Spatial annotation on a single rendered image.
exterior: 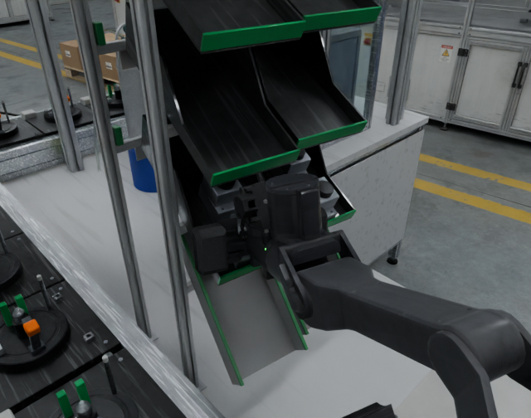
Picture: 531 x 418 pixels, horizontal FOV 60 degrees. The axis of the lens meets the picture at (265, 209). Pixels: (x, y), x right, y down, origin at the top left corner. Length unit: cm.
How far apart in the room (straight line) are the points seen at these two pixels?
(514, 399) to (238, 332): 55
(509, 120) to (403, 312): 410
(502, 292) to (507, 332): 238
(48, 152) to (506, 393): 158
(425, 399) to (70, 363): 65
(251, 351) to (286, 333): 7
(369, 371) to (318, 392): 12
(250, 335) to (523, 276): 222
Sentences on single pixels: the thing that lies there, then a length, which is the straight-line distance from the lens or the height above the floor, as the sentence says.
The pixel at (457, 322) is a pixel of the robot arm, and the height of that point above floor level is 141.
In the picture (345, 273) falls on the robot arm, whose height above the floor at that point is 135.
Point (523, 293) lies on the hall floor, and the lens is 275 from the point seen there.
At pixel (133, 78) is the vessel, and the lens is 143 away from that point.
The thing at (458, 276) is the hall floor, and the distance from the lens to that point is 270.
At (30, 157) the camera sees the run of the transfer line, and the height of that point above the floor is 92.
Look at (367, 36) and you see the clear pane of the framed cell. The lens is 191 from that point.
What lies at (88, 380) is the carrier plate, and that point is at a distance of 87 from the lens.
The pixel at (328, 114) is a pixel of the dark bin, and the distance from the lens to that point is 73.
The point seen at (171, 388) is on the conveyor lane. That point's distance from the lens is 84.
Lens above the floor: 162
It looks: 32 degrees down
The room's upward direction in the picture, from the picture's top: straight up
